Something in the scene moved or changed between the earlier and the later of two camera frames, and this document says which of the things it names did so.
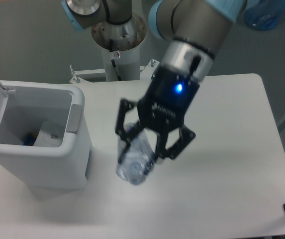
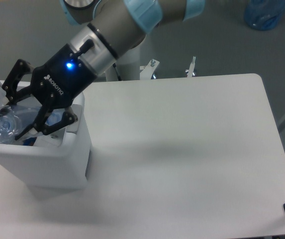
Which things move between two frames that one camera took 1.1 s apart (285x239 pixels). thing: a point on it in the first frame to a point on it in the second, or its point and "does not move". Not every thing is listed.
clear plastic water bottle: [139, 156] to [4, 124]
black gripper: [164, 105] to [59, 84]
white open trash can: [37, 131] does not move
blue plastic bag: [264, 15] does not move
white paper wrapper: [50, 134] does not move
